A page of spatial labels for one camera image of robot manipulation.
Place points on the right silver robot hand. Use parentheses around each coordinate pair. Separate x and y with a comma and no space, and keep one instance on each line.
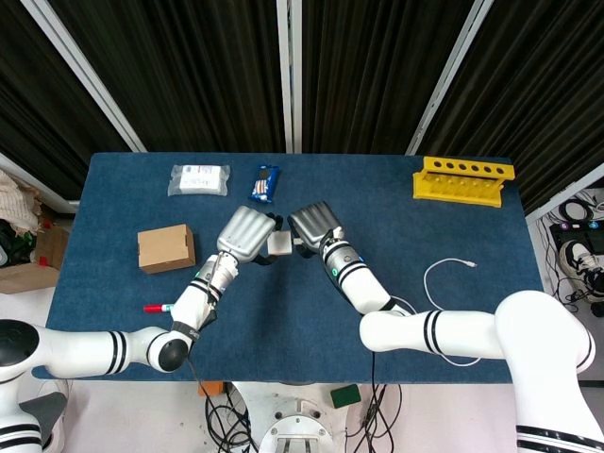
(311,226)

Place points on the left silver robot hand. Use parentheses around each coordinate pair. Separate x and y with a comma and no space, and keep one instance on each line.
(243,231)

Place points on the small white cube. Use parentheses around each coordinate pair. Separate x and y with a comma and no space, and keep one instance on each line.
(280,243)

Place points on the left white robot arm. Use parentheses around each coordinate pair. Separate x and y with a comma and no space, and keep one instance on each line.
(85,349)

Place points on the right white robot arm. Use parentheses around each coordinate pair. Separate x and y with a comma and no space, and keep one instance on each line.
(472,330)

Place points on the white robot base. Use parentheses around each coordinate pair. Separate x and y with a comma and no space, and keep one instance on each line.
(292,424)

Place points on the orange block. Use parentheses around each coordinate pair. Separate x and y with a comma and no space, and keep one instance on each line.
(212,388)

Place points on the green block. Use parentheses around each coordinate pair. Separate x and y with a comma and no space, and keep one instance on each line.
(345,395)

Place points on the blue cookie packet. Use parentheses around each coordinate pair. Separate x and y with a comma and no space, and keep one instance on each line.
(264,186)

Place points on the white packet in clear bag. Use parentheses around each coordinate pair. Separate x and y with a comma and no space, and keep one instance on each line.
(200,181)

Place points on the small brown cardboard box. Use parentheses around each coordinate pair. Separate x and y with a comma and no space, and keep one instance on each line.
(165,250)

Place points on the blue fabric table cover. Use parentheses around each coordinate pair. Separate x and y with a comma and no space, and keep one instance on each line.
(292,321)

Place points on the red and green marker pen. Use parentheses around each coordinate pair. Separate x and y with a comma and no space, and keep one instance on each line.
(156,308)

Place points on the yellow test tube rack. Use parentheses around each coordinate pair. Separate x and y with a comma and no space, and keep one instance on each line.
(464,189)

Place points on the black pleated curtain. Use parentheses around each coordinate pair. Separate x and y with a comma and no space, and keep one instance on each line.
(189,71)
(28,94)
(542,94)
(377,71)

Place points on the brown cardboard floor box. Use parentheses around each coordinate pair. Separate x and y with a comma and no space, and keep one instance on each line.
(28,278)

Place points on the beige crumpled paper pile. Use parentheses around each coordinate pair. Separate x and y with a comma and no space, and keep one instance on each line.
(16,198)

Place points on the black and white sneaker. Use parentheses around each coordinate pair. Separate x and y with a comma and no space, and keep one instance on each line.
(582,266)

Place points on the white metal frame post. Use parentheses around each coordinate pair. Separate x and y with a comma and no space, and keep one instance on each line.
(85,71)
(38,186)
(448,71)
(289,71)
(566,189)

